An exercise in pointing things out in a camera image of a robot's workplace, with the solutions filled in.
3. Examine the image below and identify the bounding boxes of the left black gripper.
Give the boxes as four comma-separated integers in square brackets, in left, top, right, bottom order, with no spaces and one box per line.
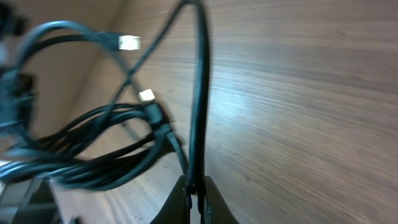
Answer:
[1,1,34,137]

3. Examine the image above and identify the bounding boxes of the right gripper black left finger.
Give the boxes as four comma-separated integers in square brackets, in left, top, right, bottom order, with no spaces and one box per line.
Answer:
[150,175,190,224]

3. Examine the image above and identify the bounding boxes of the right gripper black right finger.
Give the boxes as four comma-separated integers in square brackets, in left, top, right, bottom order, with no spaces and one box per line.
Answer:
[204,176,239,224]

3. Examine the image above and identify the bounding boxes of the black USB cables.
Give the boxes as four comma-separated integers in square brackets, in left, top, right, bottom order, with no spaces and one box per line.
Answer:
[0,0,212,195]

